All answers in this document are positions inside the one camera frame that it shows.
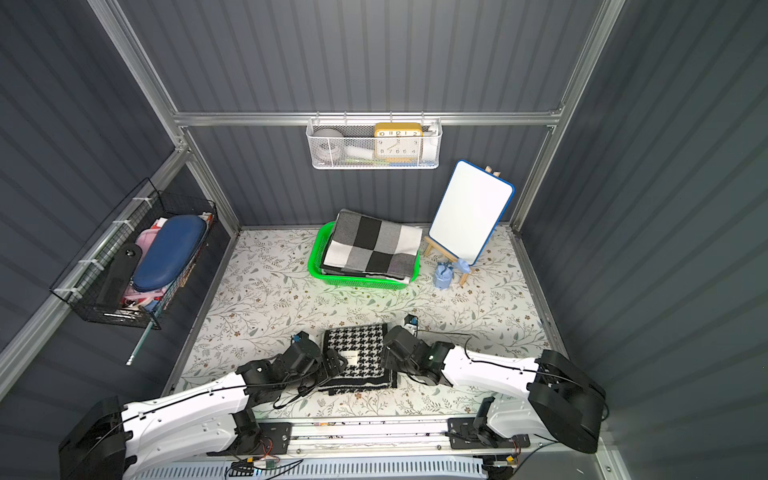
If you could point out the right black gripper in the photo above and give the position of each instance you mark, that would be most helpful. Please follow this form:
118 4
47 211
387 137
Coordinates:
398 346

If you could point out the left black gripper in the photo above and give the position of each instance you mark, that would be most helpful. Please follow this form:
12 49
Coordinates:
315 365

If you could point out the black white houndstooth scarf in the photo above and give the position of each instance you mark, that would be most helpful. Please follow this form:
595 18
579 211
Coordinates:
361 347

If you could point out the grey black checkered scarf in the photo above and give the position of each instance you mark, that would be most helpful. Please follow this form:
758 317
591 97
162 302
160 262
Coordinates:
361 245

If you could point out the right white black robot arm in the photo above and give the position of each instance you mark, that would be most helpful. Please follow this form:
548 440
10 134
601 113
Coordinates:
547 396

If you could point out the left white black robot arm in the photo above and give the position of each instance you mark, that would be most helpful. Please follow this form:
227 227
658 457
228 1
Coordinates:
119 441

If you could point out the green plastic basket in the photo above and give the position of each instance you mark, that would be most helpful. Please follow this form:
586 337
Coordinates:
322 240

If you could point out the pink items in basket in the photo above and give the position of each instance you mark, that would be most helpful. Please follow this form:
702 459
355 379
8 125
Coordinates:
132 298

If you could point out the small blue figurine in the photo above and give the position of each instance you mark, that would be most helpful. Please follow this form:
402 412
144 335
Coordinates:
445 272

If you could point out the wooden easel stand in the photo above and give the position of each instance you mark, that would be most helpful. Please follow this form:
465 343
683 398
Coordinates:
431 244

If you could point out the yellow alarm clock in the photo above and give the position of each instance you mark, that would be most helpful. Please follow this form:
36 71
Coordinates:
398 142

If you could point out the white tape roll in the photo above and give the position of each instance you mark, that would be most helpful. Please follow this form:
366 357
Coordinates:
327 145

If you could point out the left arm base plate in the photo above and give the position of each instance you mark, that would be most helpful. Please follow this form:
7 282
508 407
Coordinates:
270 438

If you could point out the aluminium front rail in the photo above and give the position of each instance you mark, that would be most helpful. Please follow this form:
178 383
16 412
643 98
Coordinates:
396 435

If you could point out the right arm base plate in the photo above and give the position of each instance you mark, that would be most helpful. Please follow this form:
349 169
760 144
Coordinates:
463 435

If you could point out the small circuit board with wires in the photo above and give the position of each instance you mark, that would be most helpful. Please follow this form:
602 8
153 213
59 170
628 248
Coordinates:
249 467

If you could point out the white board blue frame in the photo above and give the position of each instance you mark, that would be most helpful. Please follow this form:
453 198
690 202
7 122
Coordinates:
473 203

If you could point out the black wire side basket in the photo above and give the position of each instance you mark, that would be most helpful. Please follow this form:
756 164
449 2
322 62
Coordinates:
79 287

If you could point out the black remote handle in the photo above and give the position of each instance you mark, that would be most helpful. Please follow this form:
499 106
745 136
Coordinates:
120 272

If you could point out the white wire wall basket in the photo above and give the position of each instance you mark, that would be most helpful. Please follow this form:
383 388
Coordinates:
359 147

